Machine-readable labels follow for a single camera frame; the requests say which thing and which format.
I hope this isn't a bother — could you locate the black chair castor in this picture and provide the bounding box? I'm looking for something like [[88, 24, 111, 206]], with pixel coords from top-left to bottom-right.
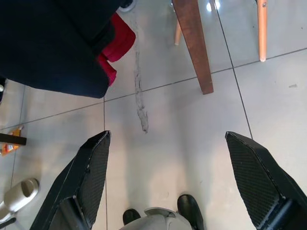
[[118, 0, 135, 12]]

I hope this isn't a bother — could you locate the black furniture bar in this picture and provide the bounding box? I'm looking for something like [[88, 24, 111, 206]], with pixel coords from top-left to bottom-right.
[[0, 133, 27, 146]]

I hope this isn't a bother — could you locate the dark navy buttoned garment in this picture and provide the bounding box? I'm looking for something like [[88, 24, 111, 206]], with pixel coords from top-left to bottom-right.
[[0, 0, 125, 99]]

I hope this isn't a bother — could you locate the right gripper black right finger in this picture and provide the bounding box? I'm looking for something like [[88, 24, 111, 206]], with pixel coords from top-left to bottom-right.
[[224, 131, 307, 230]]

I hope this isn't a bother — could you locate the beige slipper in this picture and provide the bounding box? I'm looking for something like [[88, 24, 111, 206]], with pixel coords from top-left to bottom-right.
[[3, 178, 40, 213]]

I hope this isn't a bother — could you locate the orange packet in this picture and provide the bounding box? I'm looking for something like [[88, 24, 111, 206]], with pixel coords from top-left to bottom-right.
[[0, 126, 24, 157]]

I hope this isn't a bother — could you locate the light wooden chair leg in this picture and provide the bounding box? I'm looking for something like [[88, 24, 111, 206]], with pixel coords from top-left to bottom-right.
[[257, 0, 268, 62], [174, 20, 183, 46]]

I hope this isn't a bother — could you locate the red garment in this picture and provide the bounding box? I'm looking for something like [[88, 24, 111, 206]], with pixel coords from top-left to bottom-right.
[[97, 12, 137, 86]]

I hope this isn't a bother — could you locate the black robot foot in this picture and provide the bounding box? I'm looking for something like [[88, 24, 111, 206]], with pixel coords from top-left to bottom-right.
[[122, 208, 142, 226], [177, 194, 205, 230]]

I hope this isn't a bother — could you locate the brown wooden table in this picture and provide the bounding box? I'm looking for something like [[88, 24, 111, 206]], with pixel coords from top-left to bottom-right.
[[172, 0, 214, 95]]

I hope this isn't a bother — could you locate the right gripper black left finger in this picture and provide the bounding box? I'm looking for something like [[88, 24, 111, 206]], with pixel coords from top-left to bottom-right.
[[29, 130, 112, 230]]

